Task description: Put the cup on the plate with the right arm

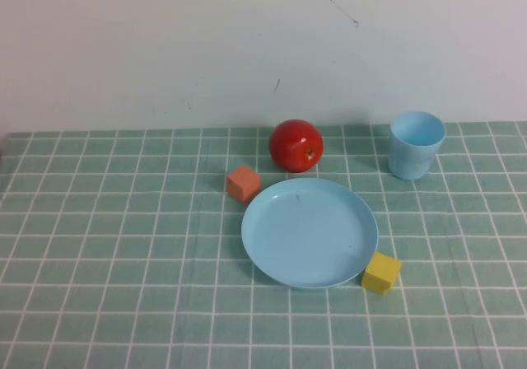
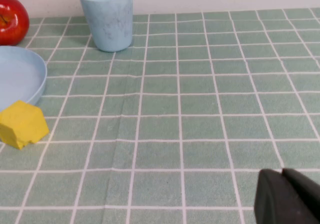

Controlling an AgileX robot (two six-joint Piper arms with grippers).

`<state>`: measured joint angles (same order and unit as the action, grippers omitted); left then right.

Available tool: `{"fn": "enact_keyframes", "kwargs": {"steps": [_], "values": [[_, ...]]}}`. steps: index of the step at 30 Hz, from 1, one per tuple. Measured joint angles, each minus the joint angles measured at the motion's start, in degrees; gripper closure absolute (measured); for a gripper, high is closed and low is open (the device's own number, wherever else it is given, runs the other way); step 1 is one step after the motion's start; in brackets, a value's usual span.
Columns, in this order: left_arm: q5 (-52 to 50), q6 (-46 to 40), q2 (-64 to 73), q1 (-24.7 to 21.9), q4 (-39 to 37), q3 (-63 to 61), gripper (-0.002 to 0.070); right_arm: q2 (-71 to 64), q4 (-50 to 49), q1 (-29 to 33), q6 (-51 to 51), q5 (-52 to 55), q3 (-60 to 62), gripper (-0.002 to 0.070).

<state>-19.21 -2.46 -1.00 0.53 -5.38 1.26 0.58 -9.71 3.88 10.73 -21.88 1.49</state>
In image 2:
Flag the red apple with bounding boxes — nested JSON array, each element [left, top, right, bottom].
[[0, 0, 30, 47]]

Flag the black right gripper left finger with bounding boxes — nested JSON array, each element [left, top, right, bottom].
[[253, 168, 320, 224]]

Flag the light blue plastic cup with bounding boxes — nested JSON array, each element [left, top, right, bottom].
[[78, 0, 134, 53]]

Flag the yellow foam block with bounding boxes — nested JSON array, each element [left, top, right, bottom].
[[0, 99, 50, 150]]

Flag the light blue round plate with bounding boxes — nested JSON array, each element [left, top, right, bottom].
[[0, 45, 48, 112]]

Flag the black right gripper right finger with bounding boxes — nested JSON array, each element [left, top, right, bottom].
[[281, 168, 320, 222]]

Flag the green checked tablecloth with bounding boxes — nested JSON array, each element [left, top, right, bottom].
[[0, 7, 320, 224]]

